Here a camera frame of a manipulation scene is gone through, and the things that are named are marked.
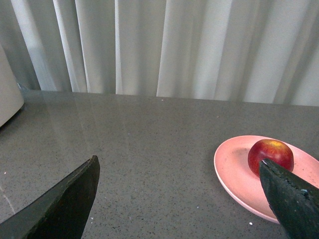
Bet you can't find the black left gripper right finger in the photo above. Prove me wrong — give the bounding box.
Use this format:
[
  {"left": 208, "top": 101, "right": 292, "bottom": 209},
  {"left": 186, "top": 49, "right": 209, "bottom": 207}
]
[{"left": 259, "top": 159, "right": 319, "bottom": 239}]

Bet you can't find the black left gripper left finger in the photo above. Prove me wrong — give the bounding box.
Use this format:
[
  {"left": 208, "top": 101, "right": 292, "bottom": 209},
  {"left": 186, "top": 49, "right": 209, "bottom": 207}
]
[{"left": 0, "top": 155, "right": 100, "bottom": 239}]

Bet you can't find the red apple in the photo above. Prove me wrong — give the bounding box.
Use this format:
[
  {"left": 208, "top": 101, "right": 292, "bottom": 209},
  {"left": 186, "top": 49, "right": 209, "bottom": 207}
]
[{"left": 247, "top": 139, "right": 294, "bottom": 177}]

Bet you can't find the pink plate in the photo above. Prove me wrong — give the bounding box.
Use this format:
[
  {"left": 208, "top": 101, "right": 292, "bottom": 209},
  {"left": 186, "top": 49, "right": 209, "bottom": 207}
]
[{"left": 214, "top": 135, "right": 319, "bottom": 224}]

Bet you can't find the white rounded appliance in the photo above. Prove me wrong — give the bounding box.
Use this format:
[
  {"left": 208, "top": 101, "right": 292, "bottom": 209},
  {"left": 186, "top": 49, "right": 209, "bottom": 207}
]
[{"left": 0, "top": 46, "right": 24, "bottom": 126}]

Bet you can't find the white curtain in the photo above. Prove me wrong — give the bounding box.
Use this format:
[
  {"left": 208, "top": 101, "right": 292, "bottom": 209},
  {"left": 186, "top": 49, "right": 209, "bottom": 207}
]
[{"left": 0, "top": 0, "right": 319, "bottom": 106}]

